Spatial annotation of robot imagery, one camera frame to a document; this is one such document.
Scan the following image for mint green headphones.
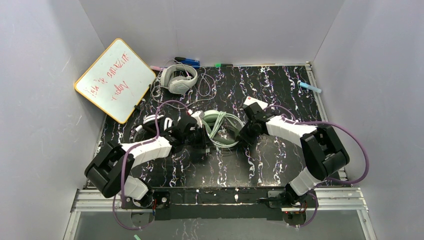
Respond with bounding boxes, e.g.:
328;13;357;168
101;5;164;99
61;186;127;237
202;109;244;149

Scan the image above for grey white headphones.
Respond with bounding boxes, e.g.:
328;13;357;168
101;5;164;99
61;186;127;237
159;63;199;95

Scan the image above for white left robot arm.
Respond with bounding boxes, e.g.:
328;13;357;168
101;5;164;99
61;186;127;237
84;111;212;201

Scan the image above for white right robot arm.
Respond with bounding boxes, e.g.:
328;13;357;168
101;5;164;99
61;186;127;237
237;102;350;205

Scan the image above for small white red box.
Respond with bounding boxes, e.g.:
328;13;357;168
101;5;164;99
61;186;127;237
242;96;269;109

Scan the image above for light blue pen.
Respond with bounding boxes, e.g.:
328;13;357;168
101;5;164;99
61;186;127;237
299;82;322;94

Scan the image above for blue marker pen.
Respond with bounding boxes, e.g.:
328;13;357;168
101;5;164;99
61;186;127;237
174;57;201;69

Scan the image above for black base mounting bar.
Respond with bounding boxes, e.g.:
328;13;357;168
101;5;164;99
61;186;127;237
153;187;292;221

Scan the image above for green black marker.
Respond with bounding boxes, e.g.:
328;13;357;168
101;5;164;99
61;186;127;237
214;63;234;68

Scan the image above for yellow framed whiteboard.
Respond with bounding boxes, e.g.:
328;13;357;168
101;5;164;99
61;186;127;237
74;38;157;124

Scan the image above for white grey headphone cable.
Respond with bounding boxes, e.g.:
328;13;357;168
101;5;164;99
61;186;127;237
149;58;218;111

